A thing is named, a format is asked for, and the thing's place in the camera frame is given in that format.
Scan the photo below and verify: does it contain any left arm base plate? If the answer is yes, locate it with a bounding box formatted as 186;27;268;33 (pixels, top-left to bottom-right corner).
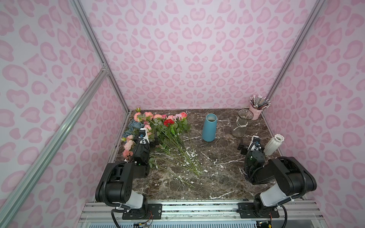
122;203;163;220

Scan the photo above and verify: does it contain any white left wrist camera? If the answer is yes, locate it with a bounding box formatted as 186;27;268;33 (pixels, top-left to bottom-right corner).
138;128;150;144

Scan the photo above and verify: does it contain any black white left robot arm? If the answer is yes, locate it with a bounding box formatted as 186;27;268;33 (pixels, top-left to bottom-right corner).
95;138;150;215

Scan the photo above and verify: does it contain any pink cup of straws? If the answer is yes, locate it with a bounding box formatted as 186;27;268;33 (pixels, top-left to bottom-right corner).
249;95;271;120

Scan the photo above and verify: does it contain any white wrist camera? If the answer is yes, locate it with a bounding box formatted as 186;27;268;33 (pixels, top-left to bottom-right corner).
138;128;150;144
248;135;262;151

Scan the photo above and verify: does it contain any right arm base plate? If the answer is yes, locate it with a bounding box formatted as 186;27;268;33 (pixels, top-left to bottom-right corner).
236;201;279;219

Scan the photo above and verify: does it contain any red carnation flower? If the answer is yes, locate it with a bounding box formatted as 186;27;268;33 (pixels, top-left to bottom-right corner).
163;119;175;127

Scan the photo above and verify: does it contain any clear ribbed glass vase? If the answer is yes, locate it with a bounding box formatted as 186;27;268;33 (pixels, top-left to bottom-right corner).
231;109;253;138

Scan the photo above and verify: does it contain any blue grey artificial flower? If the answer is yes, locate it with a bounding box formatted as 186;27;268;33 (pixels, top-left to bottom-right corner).
122;120;144;138

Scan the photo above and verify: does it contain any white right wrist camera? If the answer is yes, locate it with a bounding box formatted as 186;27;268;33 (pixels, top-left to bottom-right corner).
248;135;262;151

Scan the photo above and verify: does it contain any white ribbed ceramic vase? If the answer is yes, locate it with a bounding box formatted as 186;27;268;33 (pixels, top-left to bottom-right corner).
264;134;285;156

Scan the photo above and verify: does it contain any bunch of artificial flowers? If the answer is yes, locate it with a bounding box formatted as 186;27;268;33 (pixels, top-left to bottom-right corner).
121;108;202;176

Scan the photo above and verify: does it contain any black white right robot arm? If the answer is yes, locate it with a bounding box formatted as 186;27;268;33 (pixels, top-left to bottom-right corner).
239;141;317;218

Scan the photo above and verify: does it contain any teal cylindrical vase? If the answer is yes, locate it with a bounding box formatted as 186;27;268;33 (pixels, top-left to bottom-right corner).
202;114;217;142

